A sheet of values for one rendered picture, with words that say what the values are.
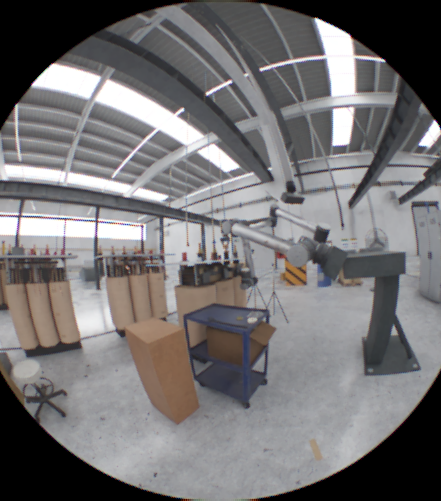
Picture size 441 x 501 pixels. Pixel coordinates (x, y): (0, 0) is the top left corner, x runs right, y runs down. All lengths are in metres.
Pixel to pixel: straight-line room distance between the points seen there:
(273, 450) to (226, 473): 0.37
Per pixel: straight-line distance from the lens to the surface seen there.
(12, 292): 2.92
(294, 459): 1.47
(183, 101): 4.00
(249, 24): 8.88
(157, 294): 3.32
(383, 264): 1.67
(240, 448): 1.48
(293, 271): 6.80
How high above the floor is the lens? 1.39
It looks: 3 degrees up
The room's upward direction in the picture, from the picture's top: 4 degrees counter-clockwise
